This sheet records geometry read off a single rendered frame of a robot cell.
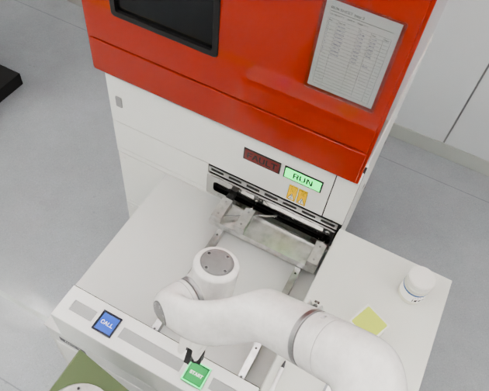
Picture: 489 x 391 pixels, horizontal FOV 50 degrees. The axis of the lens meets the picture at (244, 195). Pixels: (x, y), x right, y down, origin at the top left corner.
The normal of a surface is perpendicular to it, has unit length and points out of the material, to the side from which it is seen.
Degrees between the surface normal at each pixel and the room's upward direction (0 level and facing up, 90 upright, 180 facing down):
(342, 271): 0
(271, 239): 0
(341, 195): 90
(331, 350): 46
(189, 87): 90
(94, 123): 0
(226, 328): 56
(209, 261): 12
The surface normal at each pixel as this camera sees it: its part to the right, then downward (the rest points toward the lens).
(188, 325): -0.44, 0.26
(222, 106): -0.46, 0.69
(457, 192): 0.08, -0.59
